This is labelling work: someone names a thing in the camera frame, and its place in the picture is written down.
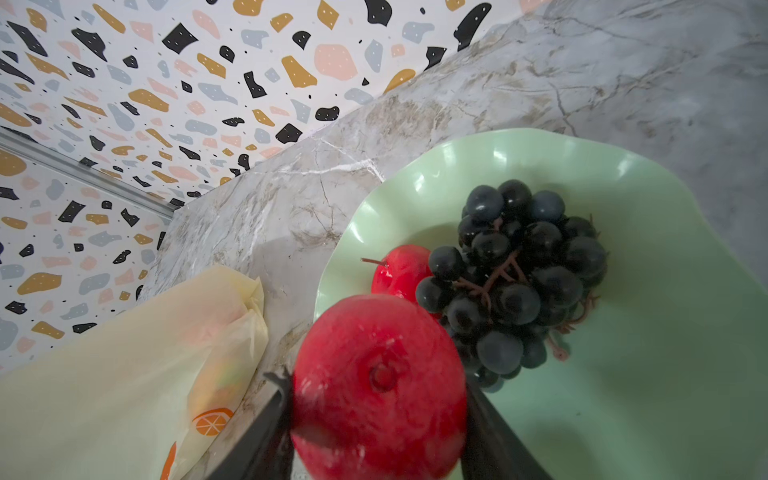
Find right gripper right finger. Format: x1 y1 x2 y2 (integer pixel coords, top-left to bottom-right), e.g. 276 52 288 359
461 380 553 480

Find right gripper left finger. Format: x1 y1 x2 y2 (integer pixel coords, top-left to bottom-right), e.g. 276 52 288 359
208 368 294 480

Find red apple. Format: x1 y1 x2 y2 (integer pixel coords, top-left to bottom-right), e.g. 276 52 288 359
361 244 432 304
291 294 467 479

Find cream plastic bag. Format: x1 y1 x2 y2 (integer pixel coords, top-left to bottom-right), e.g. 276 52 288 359
1 266 269 479

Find dark purple grapes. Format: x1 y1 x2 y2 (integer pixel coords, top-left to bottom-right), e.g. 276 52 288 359
415 179 609 392

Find green scalloped bowl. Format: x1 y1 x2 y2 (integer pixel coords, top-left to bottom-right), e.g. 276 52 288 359
315 129 767 479

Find left corner aluminium post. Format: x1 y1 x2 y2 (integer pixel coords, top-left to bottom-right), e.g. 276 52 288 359
1 127 177 219

